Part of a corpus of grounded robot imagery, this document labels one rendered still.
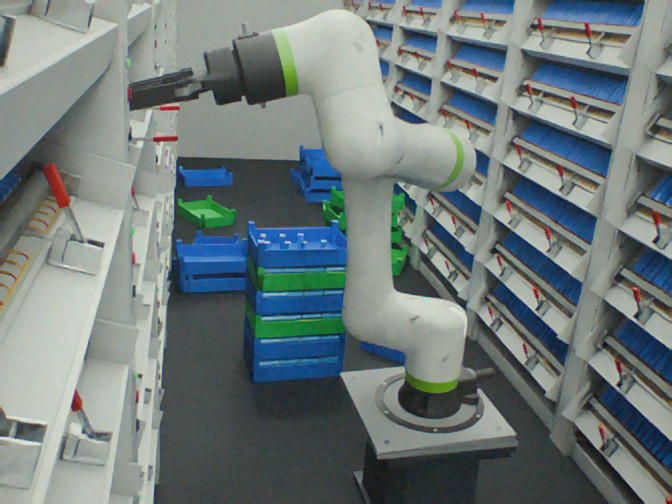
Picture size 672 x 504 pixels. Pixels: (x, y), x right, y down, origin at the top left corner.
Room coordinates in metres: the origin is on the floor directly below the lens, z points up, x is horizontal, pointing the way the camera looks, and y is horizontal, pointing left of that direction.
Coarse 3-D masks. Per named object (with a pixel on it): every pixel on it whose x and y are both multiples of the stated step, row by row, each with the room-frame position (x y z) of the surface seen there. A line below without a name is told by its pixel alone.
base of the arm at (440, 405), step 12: (468, 372) 1.43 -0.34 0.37; (480, 372) 1.47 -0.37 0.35; (492, 372) 1.48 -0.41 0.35; (408, 384) 1.37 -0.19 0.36; (468, 384) 1.40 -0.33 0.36; (408, 396) 1.36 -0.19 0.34; (420, 396) 1.34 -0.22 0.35; (432, 396) 1.34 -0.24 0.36; (444, 396) 1.34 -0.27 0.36; (456, 396) 1.37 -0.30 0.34; (468, 396) 1.39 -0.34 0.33; (408, 408) 1.35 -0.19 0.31; (420, 408) 1.34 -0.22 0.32; (432, 408) 1.33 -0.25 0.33; (444, 408) 1.33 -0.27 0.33; (456, 408) 1.35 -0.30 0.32
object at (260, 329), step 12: (252, 312) 1.98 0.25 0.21; (252, 324) 1.95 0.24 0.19; (264, 324) 1.92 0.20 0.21; (276, 324) 1.93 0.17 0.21; (288, 324) 1.94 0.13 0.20; (300, 324) 1.95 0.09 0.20; (312, 324) 1.96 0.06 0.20; (324, 324) 1.97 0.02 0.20; (336, 324) 1.99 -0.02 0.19; (264, 336) 1.92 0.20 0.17; (276, 336) 1.93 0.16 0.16
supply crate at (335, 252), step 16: (336, 224) 2.17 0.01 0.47; (256, 240) 2.10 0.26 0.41; (272, 240) 2.12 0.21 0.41; (288, 240) 2.13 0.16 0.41; (304, 240) 2.15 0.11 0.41; (320, 240) 2.17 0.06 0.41; (336, 240) 2.16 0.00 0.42; (256, 256) 1.93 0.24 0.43; (272, 256) 1.92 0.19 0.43; (288, 256) 1.93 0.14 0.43; (304, 256) 1.95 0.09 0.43; (320, 256) 1.96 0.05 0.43; (336, 256) 1.98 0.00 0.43
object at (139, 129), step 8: (128, 72) 1.38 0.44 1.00; (128, 80) 1.38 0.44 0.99; (136, 80) 1.39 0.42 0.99; (136, 120) 1.20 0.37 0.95; (136, 128) 1.14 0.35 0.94; (144, 128) 1.16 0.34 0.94; (136, 136) 1.08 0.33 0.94; (144, 136) 1.10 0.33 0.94; (136, 152) 0.81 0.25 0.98; (136, 160) 0.81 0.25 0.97
